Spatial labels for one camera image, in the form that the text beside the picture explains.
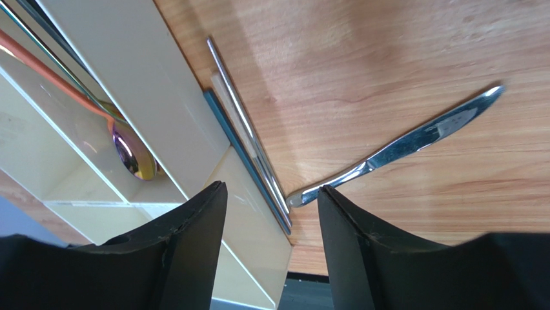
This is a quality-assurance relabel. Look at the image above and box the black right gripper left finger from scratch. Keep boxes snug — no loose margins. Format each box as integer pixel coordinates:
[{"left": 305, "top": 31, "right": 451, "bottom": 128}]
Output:
[{"left": 1, "top": 181, "right": 228, "bottom": 309}]

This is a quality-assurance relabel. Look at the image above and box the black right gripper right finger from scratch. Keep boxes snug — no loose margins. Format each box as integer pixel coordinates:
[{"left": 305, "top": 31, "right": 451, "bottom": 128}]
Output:
[{"left": 318, "top": 186, "right": 549, "bottom": 309}]

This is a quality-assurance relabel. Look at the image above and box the iridescent long spoon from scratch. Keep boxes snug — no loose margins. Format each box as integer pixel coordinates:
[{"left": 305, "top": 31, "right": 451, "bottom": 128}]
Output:
[{"left": 1, "top": 1, "right": 159, "bottom": 181}]

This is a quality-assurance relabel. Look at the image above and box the orange spoon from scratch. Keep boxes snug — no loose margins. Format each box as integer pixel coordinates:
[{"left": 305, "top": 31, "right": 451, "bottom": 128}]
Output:
[{"left": 1, "top": 31, "right": 115, "bottom": 134}]

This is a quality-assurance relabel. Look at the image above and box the silver chopstick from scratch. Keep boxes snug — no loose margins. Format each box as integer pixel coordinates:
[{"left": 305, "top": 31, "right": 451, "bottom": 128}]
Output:
[{"left": 206, "top": 36, "right": 292, "bottom": 229}]

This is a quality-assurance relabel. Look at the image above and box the silver table knife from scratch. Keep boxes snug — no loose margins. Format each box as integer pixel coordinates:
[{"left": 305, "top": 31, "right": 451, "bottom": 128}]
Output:
[{"left": 285, "top": 85, "right": 505, "bottom": 207}]

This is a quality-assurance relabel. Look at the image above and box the white divided utensil tray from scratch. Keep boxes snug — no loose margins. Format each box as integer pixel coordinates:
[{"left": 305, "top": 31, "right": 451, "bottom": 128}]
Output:
[{"left": 1, "top": 1, "right": 291, "bottom": 309}]

